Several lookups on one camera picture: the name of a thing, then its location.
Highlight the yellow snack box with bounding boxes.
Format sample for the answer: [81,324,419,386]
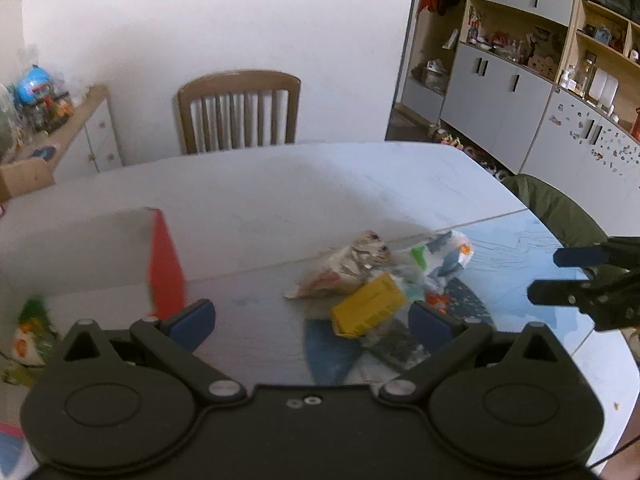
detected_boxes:
[331,273,407,339]

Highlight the white grey orange plastic bag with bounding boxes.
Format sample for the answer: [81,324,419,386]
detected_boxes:
[394,231,474,292]

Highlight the silver foil snack bag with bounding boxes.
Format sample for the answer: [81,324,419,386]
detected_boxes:
[284,231,390,300]

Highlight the green cushioned chair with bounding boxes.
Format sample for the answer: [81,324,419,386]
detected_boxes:
[502,174,608,247]

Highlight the small red orange wrapper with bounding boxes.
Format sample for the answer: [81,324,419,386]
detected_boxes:
[424,292,450,313]

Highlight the dark clear plastic packet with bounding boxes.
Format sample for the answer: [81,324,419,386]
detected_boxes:
[360,318,431,372]

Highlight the red white cardboard box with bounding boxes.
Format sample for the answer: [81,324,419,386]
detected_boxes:
[1,208,186,332]

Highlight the green orange snack packet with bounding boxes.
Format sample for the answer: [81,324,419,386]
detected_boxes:
[11,295,58,367]

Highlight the white drawer sideboard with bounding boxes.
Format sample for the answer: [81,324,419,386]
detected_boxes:
[6,84,122,184]

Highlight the brown cardboard box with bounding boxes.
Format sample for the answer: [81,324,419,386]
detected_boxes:
[0,145,56,203]

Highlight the brown wooden chair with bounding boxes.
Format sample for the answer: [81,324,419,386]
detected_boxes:
[176,70,302,155]

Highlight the grey wooden wall cabinet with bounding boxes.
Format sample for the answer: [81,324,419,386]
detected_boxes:
[396,0,639,234]

